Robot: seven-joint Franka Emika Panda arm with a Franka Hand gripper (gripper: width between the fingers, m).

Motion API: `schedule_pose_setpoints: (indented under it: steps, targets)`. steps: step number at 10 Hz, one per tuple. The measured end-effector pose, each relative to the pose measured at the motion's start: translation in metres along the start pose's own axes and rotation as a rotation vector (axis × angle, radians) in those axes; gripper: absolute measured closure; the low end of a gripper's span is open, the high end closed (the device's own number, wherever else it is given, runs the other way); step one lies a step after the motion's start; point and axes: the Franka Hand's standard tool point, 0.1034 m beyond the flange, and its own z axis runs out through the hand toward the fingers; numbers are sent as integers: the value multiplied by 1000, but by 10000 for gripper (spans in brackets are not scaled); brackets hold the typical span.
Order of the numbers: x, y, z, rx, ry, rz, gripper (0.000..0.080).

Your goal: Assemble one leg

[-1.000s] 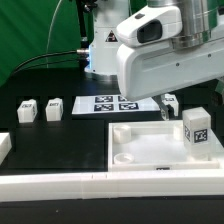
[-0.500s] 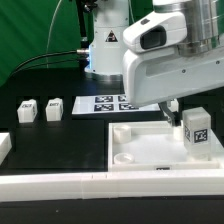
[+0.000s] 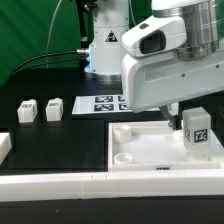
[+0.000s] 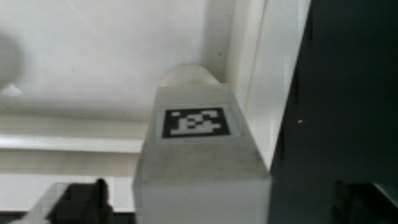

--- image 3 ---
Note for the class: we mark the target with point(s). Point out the green backdrop curtain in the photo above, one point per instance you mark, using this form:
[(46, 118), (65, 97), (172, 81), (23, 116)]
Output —
[(29, 28)]

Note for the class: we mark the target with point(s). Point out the white front fence rail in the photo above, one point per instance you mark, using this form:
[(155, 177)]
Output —
[(111, 185)]

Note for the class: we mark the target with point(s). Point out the white left fence piece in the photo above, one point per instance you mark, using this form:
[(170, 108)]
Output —
[(5, 145)]

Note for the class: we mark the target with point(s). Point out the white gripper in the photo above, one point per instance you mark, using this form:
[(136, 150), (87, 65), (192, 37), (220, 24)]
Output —
[(154, 76)]

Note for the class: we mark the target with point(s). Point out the white marker board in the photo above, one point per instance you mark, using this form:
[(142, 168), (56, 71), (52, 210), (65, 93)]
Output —
[(99, 104)]

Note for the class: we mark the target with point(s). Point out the black camera pole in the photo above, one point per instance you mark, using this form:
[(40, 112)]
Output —
[(84, 6)]

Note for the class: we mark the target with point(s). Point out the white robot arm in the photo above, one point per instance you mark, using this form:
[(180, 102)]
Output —
[(203, 19)]

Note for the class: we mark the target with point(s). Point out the white square table top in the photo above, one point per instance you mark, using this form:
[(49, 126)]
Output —
[(153, 146)]

